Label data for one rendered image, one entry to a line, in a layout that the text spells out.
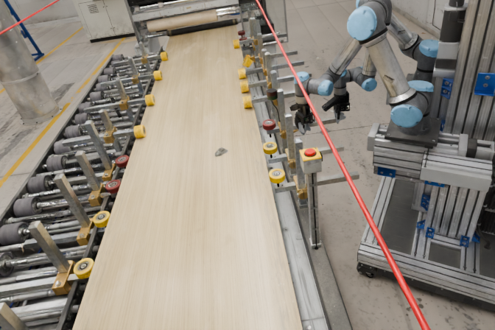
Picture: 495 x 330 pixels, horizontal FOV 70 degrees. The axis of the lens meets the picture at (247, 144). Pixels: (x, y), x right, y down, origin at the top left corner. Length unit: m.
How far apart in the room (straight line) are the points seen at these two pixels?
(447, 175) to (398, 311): 0.95
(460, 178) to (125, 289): 1.45
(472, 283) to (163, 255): 1.61
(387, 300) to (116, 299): 1.55
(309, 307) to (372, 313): 0.78
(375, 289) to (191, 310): 1.37
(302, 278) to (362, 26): 1.10
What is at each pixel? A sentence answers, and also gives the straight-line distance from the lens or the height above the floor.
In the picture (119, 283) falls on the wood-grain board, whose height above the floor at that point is 0.90.
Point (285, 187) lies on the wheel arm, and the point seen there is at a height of 0.82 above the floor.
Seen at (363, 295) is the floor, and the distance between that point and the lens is 2.40.
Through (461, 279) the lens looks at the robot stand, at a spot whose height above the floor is 0.22.
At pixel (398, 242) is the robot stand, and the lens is 2.40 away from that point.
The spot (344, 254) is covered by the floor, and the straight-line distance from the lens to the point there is 2.57.
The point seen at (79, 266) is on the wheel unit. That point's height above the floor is 0.90.
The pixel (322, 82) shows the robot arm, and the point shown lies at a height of 1.28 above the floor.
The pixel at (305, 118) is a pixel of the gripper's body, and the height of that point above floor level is 1.07.
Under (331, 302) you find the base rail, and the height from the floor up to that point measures 0.70.
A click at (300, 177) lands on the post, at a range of 1.73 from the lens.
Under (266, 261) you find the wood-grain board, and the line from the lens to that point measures 1.41.
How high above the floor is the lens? 2.02
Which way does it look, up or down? 34 degrees down
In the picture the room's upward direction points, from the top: 10 degrees counter-clockwise
